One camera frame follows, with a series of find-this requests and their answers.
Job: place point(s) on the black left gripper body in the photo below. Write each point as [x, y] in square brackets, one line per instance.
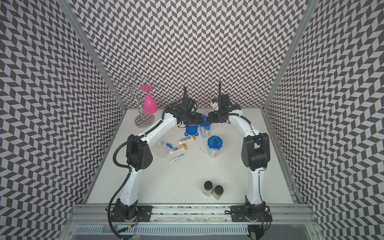
[193, 119]

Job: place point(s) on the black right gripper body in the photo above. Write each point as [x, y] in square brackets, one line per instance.
[216, 117]

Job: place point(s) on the blue lid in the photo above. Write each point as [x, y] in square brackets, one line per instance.
[192, 130]
[205, 124]
[215, 143]

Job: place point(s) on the white tube gold cap back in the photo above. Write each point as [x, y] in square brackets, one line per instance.
[186, 139]

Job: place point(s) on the white tube gold cap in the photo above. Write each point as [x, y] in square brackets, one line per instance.
[186, 139]
[178, 149]

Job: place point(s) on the small toothpaste tube front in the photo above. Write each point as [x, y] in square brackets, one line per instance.
[177, 158]

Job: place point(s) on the tall clear container back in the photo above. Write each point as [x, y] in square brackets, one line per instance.
[204, 132]

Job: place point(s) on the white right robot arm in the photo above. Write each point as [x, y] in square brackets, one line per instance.
[255, 153]

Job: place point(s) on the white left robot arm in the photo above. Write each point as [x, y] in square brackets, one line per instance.
[135, 155]

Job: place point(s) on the pink plastic wine glass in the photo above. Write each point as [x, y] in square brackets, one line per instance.
[149, 103]

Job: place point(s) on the black cap jar left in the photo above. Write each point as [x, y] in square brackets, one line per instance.
[208, 188]

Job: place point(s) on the black cap jar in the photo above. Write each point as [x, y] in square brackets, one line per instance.
[218, 192]
[208, 188]

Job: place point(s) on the black cap jar right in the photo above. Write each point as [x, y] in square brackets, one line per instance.
[218, 192]

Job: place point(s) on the aluminium right corner post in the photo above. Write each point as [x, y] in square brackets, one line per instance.
[309, 12]

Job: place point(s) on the aluminium corner post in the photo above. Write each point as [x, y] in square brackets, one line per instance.
[73, 20]
[309, 12]

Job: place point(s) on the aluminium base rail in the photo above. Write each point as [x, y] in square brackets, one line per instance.
[194, 221]

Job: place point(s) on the aluminium left corner post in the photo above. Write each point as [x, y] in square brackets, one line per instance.
[73, 20]

